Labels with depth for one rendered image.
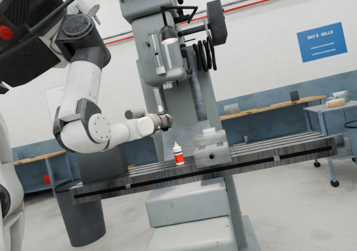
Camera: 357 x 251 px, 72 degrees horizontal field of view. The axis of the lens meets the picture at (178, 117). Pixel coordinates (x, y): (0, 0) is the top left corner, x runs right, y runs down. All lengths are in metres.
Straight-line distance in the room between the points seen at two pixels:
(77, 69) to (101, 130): 0.18
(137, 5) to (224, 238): 1.01
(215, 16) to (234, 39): 4.13
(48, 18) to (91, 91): 0.25
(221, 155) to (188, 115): 0.62
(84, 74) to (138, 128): 0.24
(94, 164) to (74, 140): 0.67
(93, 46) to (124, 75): 5.02
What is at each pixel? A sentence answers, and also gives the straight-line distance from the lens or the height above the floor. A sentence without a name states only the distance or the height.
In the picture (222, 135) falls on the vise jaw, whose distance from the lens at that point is 1.15.
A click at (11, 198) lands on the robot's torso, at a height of 1.01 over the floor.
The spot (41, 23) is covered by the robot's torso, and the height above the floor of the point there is 1.48.
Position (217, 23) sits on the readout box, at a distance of 1.51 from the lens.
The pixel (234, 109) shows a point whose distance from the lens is 4.91.
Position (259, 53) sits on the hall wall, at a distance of 5.64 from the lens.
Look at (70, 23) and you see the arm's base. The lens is 0.80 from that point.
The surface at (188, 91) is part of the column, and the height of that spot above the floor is 1.27.
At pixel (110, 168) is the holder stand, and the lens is 1.34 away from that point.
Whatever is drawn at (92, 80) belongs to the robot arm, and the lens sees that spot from 0.72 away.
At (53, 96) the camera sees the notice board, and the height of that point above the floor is 2.17.
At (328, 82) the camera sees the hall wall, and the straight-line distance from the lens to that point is 5.96.
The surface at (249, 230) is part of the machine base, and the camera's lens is 2.05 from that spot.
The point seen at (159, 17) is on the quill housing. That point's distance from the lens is 1.23.
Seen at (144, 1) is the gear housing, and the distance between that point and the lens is 1.24.
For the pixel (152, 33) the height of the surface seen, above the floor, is 1.52.
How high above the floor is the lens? 1.15
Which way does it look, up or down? 1 degrees down
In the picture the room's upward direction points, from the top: 13 degrees counter-clockwise
